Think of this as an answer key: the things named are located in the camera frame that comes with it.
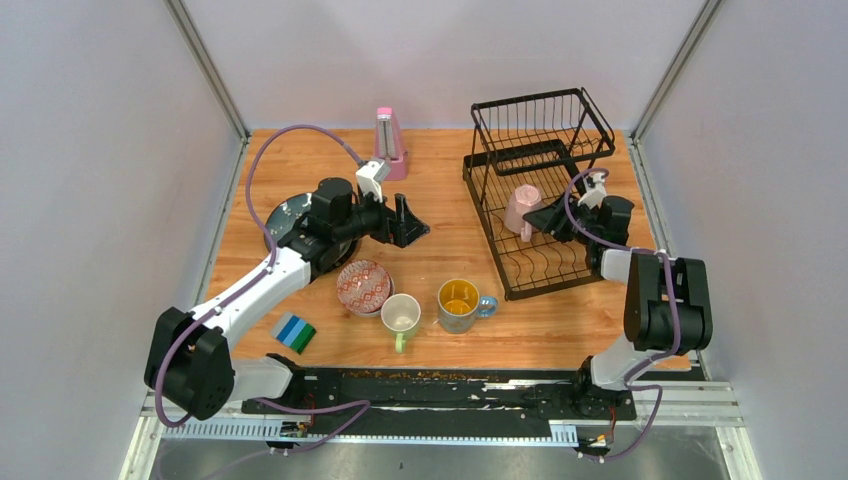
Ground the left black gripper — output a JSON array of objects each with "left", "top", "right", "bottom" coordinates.
[{"left": 333, "top": 183, "right": 429, "bottom": 248}]

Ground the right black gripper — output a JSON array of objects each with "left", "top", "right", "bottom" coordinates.
[{"left": 524, "top": 191, "right": 601, "bottom": 246}]

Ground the pink mug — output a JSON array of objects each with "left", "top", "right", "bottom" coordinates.
[{"left": 504, "top": 184, "right": 543, "bottom": 242}]

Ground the pink metronome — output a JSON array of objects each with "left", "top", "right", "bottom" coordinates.
[{"left": 374, "top": 107, "right": 408, "bottom": 181}]

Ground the black wire dish rack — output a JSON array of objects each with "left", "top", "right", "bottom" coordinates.
[{"left": 462, "top": 87, "right": 615, "bottom": 300}]

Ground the blue mug yellow inside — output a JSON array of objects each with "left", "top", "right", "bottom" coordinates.
[{"left": 437, "top": 279, "right": 499, "bottom": 334}]

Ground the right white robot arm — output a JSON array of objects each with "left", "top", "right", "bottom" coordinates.
[{"left": 523, "top": 195, "right": 713, "bottom": 418}]

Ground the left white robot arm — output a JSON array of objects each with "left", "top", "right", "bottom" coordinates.
[{"left": 144, "top": 177, "right": 430, "bottom": 427}]

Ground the red patterned bowl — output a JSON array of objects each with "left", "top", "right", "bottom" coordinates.
[{"left": 336, "top": 260, "right": 394, "bottom": 317}]

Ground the black bottom plate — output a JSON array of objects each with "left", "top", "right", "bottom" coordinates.
[{"left": 316, "top": 239, "right": 359, "bottom": 275}]

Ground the dark blue floral plate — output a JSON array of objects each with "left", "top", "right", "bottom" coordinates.
[{"left": 265, "top": 193, "right": 311, "bottom": 248}]

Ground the blue green striped block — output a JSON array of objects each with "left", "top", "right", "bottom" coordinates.
[{"left": 270, "top": 312, "right": 317, "bottom": 354}]

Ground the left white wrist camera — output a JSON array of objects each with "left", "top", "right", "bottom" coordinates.
[{"left": 356, "top": 158, "right": 391, "bottom": 203}]

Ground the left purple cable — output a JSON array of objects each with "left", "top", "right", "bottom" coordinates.
[{"left": 153, "top": 124, "right": 372, "bottom": 458}]

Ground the purple cable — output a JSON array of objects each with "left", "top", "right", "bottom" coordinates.
[
  {"left": 563, "top": 167, "right": 682, "bottom": 463},
  {"left": 153, "top": 124, "right": 372, "bottom": 458}
]

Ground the green handled cream mug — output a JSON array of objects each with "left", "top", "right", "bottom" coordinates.
[{"left": 380, "top": 293, "right": 422, "bottom": 354}]

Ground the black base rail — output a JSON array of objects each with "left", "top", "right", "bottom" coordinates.
[{"left": 241, "top": 367, "right": 636, "bottom": 437}]

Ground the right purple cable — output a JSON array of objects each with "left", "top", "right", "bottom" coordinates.
[{"left": 563, "top": 167, "right": 682, "bottom": 463}]

